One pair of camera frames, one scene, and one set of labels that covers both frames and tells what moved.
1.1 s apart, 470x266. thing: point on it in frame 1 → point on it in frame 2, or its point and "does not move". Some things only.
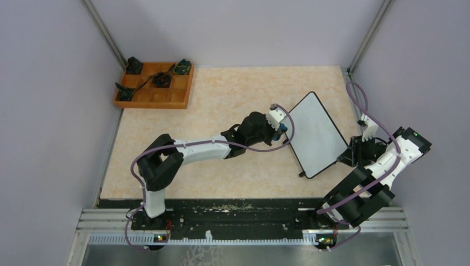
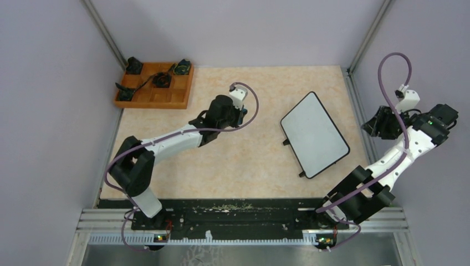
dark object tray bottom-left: [125, 93] does not move
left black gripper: [273, 133] → [238, 112]
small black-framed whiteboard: [317, 143] does not move
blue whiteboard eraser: [282, 127] → [244, 111]
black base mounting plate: [228, 214] does not move
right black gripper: [354, 153] → [378, 123]
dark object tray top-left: [134, 67] does not move
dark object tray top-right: [183, 67] does not move
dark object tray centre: [162, 80] does not move
